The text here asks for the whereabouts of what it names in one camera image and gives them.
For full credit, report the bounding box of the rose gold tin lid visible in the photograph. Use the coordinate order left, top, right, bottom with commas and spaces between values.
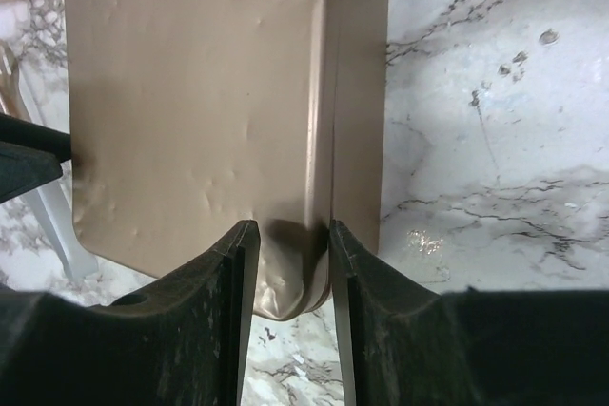
65, 0, 332, 320

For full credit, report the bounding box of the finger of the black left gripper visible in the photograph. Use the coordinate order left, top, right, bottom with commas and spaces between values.
0, 114, 71, 203

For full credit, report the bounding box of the gold chocolate tin box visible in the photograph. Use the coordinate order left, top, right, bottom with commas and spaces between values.
332, 0, 388, 254

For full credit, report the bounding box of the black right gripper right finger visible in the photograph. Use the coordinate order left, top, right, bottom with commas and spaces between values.
329, 221, 608, 405

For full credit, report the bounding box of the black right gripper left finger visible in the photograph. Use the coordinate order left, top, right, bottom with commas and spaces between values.
1, 221, 260, 405

